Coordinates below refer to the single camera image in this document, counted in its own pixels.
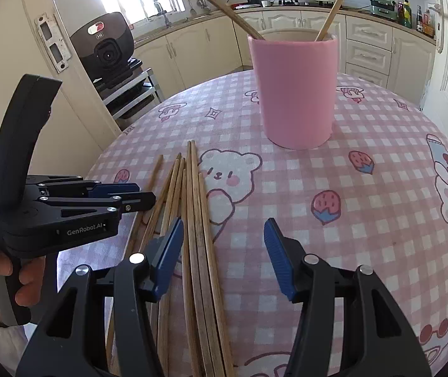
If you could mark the chrome faucet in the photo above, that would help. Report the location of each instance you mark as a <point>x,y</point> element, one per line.
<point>165,13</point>

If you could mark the orange oil bottle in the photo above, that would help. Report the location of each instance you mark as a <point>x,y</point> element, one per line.
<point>429,23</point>

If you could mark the hanging utensil rack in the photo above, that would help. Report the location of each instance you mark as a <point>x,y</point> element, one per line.
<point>196,2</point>

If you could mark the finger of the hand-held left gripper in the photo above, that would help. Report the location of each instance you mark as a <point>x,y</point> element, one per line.
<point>117,189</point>
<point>137,202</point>

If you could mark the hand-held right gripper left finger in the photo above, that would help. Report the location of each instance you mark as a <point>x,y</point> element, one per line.
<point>170,251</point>

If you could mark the long wooden chopstick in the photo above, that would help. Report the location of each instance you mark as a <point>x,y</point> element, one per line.
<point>336,6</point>
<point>224,6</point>

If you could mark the black kitchen appliance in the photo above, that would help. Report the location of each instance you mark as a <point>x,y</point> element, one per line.
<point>102,51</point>

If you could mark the gas stove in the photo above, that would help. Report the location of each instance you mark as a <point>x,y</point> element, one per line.
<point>306,0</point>

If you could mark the person's left hand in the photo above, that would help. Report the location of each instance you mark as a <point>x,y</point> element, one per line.
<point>31,279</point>

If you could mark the cream lower kitchen cabinets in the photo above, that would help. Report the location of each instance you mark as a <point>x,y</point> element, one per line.
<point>216,43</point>

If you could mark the dark sauce bottle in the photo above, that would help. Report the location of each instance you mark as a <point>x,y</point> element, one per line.
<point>419,19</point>

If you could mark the metal tray rack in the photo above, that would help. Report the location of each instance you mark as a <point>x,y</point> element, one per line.
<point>129,98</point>

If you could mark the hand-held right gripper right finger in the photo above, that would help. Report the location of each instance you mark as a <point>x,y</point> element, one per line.
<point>279,255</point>

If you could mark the bundle of wooden chopsticks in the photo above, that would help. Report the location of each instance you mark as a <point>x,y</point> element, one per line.
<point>194,243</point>

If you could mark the green yellow bottle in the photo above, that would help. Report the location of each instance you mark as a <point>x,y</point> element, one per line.
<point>405,13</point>

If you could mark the metal door strike plate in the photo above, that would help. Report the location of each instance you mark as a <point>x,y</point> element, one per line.
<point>53,43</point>

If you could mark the pink cup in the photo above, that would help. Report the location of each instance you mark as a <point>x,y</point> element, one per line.
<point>294,94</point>

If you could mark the green countertop appliance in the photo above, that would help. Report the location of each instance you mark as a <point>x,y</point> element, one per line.
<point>383,8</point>

